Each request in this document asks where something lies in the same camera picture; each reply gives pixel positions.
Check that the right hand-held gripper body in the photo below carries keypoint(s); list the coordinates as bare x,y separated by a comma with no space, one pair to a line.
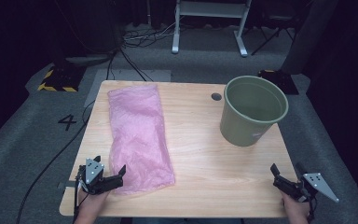
318,185

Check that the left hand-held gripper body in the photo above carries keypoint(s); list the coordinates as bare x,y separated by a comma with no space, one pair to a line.
93,171

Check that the pink plastic bag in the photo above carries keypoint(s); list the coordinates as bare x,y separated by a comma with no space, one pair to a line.
136,133

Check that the green plastic bin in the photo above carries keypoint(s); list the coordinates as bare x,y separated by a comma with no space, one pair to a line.
239,132

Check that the person's right hand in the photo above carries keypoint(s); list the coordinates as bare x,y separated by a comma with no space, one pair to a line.
296,208

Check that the person's left hand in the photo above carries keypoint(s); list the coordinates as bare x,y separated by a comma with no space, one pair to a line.
90,203

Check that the grey tape strip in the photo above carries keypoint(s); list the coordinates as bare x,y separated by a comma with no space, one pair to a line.
65,185

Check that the dark round table grommet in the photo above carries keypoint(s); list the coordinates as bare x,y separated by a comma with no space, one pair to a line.
216,96

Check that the black equipment stand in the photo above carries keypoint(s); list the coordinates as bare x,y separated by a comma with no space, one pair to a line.
87,28

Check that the black tripod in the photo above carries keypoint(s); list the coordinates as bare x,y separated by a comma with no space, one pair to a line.
272,37

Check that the hazard-striped black base plate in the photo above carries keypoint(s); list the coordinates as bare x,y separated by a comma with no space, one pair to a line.
60,79
279,81

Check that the dark grey post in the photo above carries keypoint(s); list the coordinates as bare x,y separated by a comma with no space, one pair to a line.
307,37

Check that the white metal stand frame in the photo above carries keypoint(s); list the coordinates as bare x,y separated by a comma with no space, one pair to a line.
211,9

